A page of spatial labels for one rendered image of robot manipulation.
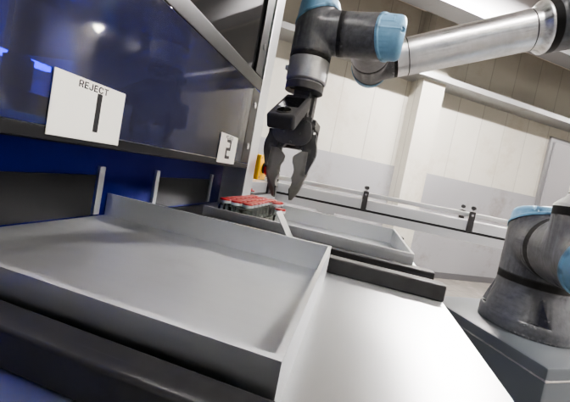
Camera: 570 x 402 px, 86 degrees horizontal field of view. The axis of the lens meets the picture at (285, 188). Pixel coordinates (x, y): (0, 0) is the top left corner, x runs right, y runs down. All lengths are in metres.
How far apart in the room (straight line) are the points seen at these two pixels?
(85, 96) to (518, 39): 0.70
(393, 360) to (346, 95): 3.42
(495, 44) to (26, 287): 0.75
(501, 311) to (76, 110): 0.73
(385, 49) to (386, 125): 3.25
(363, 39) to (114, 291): 0.50
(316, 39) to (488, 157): 4.38
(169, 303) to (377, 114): 3.60
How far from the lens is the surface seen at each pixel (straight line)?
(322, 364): 0.23
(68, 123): 0.36
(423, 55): 0.71
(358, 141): 3.62
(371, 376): 0.24
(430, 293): 0.42
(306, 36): 0.59
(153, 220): 0.48
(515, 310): 0.72
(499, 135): 4.98
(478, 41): 0.73
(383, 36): 0.58
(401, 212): 1.51
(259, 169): 0.86
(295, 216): 0.75
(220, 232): 0.43
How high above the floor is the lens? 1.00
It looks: 3 degrees down
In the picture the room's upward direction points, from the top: 11 degrees clockwise
